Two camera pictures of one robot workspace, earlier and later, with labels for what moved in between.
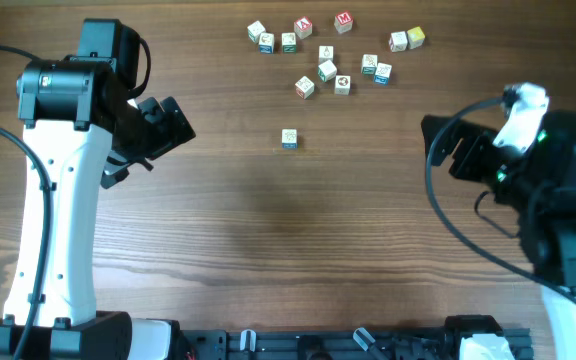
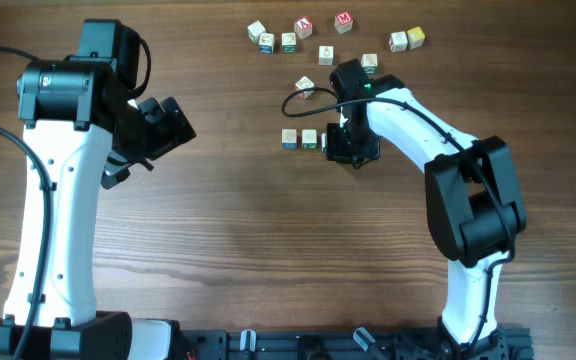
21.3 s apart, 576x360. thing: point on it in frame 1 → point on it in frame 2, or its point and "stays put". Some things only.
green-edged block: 327,71 → 309,139
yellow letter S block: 416,37 stays put
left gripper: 166,126 stays put
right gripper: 472,162 → 335,153
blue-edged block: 266,43 stays put
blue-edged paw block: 289,139 stays put
